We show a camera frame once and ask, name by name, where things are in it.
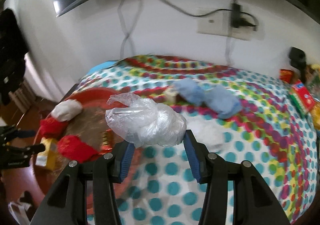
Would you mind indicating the red snack bag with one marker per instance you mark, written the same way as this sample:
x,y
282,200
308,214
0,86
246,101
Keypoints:
x,y
286,75

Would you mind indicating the yellow snack plastic bag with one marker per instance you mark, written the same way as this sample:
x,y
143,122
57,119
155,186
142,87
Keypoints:
x,y
312,74

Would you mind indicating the black plug with cable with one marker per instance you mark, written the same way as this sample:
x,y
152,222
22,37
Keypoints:
x,y
245,23

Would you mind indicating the blue cloth under tablecloth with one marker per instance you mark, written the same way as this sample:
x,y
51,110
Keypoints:
x,y
102,66

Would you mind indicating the round red tray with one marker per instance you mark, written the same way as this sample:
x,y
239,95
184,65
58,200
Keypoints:
x,y
89,126

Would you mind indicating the black power adapter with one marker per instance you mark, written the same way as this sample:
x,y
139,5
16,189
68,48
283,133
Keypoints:
x,y
235,14

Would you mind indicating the white wall socket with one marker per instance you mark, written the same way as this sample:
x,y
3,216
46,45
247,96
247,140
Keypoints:
x,y
219,24

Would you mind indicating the light blue sock right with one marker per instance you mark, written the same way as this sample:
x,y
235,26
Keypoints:
x,y
222,101

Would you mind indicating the yellow card box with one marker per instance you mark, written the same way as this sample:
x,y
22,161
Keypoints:
x,y
48,159

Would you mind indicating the polka dot tablecloth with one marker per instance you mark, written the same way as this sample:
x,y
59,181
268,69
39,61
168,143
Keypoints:
x,y
268,132

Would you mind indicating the light blue sock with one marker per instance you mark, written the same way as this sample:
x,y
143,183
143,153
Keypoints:
x,y
222,101
190,91

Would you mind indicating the clear plastic bag bundle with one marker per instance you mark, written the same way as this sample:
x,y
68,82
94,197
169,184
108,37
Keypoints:
x,y
144,122

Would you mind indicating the black hanging clothes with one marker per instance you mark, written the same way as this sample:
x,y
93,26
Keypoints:
x,y
13,50

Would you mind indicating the green red medicine box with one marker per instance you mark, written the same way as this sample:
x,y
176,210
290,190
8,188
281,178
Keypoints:
x,y
302,98

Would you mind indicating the small brown white box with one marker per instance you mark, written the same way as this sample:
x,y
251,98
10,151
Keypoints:
x,y
171,95

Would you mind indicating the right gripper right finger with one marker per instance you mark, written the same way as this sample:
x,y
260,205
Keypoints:
x,y
197,155

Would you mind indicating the red sock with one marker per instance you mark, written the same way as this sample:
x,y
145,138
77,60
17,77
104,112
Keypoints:
x,y
72,148
50,128

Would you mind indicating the white sock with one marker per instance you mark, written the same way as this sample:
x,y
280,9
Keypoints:
x,y
207,132
66,110

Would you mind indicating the black clamp stand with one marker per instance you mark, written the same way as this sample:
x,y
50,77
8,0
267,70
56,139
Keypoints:
x,y
298,60

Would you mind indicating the red gold snack packet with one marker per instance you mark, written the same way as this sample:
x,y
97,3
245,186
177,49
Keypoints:
x,y
107,142

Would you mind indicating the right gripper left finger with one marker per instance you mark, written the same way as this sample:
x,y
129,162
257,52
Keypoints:
x,y
122,158

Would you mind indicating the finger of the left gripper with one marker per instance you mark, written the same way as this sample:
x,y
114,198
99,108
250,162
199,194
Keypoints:
x,y
15,157
12,132

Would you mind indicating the light blue sock left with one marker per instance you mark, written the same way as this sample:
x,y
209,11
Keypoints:
x,y
190,91

